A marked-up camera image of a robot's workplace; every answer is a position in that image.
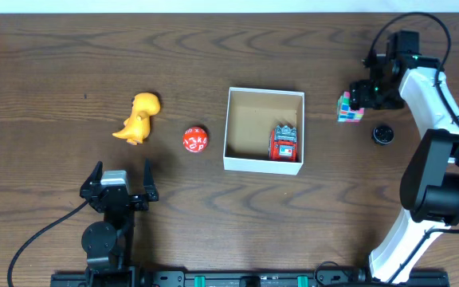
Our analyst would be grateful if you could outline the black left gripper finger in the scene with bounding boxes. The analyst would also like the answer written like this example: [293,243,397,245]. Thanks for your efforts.
[143,159,155,191]
[88,161,103,187]

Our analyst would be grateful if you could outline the multicoloured puzzle cube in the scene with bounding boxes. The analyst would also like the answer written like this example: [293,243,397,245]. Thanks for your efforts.
[336,91,365,123]

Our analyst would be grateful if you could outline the red toy robot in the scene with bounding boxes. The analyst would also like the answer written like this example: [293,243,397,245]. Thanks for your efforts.
[269,125,298,162]

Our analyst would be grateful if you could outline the white cardboard box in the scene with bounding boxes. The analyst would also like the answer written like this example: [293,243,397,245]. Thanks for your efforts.
[222,87,305,175]

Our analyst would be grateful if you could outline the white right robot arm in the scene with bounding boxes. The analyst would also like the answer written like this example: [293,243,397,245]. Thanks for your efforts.
[154,31,459,287]

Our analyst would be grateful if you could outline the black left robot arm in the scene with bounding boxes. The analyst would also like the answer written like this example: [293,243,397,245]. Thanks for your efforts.
[80,161,159,272]

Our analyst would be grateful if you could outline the small black round cap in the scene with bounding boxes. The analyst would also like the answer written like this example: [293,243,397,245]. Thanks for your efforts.
[371,124,394,146]

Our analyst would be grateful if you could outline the orange toy dinosaur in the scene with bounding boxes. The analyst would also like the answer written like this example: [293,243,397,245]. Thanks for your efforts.
[112,92,161,145]

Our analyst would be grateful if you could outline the red ball with white letters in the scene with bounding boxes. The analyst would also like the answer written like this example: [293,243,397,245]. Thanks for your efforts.
[182,126,209,153]

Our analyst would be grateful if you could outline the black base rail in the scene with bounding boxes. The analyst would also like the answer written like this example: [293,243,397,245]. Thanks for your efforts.
[49,267,449,287]

